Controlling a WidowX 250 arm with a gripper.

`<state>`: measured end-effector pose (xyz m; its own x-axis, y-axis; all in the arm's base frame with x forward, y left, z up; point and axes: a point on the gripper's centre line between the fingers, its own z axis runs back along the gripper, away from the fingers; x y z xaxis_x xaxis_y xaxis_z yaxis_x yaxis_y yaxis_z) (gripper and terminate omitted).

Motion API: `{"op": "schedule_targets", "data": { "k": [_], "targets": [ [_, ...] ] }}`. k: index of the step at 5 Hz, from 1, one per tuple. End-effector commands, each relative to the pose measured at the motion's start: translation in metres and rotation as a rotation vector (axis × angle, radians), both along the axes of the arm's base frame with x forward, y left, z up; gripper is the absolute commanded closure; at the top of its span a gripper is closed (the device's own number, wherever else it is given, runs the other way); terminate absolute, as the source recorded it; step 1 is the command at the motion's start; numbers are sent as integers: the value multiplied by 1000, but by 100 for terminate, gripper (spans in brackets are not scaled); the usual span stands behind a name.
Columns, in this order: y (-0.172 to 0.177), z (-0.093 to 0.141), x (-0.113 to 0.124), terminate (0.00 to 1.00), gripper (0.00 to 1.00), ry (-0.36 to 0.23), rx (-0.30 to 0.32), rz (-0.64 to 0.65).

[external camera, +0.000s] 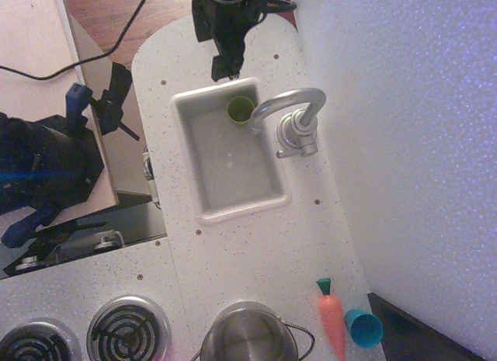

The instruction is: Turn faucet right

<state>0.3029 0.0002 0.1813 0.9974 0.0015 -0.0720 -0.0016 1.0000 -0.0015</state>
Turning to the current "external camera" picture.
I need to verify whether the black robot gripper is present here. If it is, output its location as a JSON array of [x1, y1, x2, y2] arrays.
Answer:
[[192, 0, 269, 81]]

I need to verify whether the green plastic cup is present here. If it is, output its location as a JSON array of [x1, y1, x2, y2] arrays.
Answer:
[[227, 95, 255, 126]]

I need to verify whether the grey sink basin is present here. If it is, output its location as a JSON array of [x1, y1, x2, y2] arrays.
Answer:
[[169, 78, 291, 224]]

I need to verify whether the blue clamp upper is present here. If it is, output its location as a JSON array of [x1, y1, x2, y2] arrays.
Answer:
[[65, 82, 93, 136]]

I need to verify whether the blue clamp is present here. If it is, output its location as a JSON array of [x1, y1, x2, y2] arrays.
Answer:
[[65, 82, 93, 136], [1, 207, 61, 248]]

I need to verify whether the orange toy carrot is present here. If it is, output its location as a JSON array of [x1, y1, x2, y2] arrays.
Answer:
[[316, 278, 346, 361]]

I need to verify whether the stainless steel pot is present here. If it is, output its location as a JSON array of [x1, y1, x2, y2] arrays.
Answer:
[[192, 301, 315, 361]]

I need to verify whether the blue clamp lower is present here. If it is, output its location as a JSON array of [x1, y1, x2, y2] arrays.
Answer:
[[1, 207, 61, 248]]

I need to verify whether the toy stove burner middle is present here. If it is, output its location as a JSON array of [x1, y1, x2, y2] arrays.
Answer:
[[86, 295, 172, 360]]

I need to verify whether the toy stove burner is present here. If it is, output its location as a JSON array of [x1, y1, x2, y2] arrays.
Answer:
[[86, 295, 172, 360], [1, 318, 82, 361]]

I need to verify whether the teal plastic cup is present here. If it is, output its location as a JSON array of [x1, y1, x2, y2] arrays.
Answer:
[[345, 308, 384, 349]]

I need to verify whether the toy stove burner left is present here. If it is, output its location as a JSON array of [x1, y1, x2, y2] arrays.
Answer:
[[1, 318, 82, 361]]

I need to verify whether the silver faucet base with handle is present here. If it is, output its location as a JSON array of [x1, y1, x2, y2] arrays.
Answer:
[[276, 109, 318, 159]]

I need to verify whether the black clamp bracket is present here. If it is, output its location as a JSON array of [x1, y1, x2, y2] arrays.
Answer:
[[90, 62, 140, 141]]

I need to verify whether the black cable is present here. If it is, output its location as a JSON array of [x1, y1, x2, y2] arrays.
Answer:
[[0, 0, 153, 82]]

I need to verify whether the black camera mount equipment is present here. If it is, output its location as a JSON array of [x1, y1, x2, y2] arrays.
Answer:
[[1, 113, 104, 214]]

